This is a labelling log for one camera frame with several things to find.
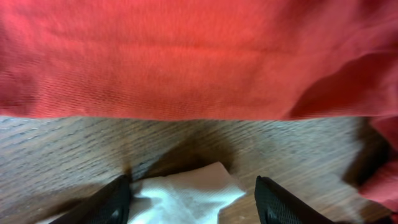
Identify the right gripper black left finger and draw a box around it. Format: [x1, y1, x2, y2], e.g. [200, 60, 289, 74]
[50, 175, 131, 224]

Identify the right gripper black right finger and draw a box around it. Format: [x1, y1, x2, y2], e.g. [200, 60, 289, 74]
[254, 176, 334, 224]

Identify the white t-shirt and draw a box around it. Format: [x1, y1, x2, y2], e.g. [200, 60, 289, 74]
[37, 161, 247, 224]

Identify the red t-shirt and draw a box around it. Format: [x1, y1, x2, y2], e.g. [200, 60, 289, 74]
[0, 0, 398, 215]

